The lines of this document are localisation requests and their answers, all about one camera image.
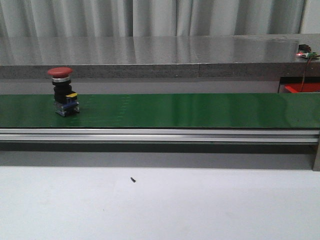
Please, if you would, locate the red mushroom push button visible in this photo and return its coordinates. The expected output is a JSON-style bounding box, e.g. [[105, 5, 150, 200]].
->
[[47, 67, 80, 117]]

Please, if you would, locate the green conveyor belt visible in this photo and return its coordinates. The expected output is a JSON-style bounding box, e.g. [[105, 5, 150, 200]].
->
[[0, 93, 320, 129]]

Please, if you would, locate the grey stone counter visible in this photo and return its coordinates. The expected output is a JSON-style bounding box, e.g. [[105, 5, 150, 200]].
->
[[0, 34, 320, 79]]

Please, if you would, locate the red plastic tray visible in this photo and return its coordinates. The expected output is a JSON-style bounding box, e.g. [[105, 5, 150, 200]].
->
[[284, 83, 320, 94]]

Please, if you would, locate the small green circuit board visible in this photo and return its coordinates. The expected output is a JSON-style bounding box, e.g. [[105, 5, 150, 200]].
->
[[296, 44, 320, 59]]

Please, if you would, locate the grey curtain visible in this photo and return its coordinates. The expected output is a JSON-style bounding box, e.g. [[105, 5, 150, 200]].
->
[[0, 0, 320, 37]]

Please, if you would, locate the aluminium conveyor frame rail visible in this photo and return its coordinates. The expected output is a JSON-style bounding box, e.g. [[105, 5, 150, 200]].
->
[[0, 128, 320, 171]]

